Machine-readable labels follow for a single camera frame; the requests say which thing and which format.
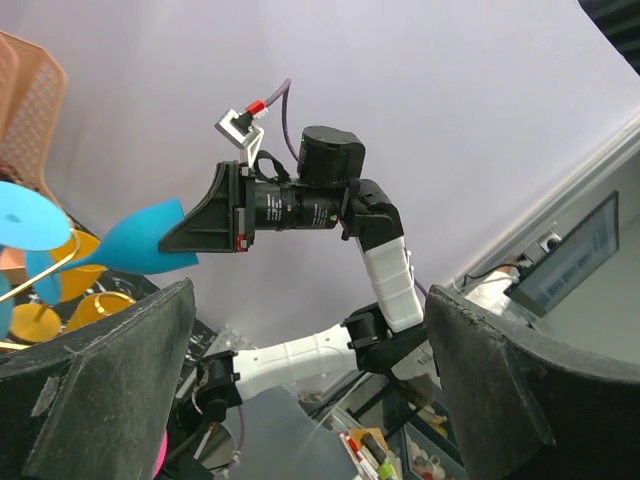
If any yellow wine glass front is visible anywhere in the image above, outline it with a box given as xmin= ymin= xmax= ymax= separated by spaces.
xmin=50 ymin=230 xmax=105 ymax=303

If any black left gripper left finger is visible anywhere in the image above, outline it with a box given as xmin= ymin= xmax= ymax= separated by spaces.
xmin=1 ymin=279 xmax=195 ymax=479

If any blue wine glass front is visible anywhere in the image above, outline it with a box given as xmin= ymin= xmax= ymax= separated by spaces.
xmin=25 ymin=198 xmax=199 ymax=277

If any computer monitor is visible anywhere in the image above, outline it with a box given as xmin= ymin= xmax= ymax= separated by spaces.
xmin=504 ymin=191 xmax=620 ymax=317

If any yellow wine glass back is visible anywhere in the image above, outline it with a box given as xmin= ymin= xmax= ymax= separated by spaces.
xmin=9 ymin=291 xmax=136 ymax=344

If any pink desk file organizer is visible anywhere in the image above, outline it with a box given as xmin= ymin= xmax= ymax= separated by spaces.
xmin=1 ymin=32 xmax=67 ymax=204

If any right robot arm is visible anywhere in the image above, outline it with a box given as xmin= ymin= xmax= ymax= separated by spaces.
xmin=159 ymin=125 xmax=435 ymax=415

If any light blue wine glass back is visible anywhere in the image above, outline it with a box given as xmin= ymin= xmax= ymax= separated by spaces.
xmin=0 ymin=180 xmax=70 ymax=341

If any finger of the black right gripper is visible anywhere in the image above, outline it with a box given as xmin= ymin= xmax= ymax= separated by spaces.
xmin=158 ymin=162 xmax=236 ymax=253

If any gold wire wine glass rack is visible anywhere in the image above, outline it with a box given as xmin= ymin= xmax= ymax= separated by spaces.
xmin=1 ymin=229 xmax=80 ymax=349

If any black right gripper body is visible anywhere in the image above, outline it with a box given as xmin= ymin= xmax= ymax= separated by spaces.
xmin=233 ymin=160 xmax=300 ymax=252

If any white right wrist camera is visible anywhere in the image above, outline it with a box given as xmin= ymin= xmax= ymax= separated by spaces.
xmin=215 ymin=100 xmax=268 ymax=168

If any magenta wine glass front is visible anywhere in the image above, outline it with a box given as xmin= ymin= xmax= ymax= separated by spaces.
xmin=152 ymin=431 xmax=168 ymax=479

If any yellow wine glass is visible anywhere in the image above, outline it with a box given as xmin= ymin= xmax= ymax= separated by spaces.
xmin=9 ymin=291 xmax=136 ymax=344
xmin=50 ymin=230 xmax=105 ymax=303

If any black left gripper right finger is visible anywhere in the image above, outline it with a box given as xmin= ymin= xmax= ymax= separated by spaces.
xmin=426 ymin=285 xmax=639 ymax=479

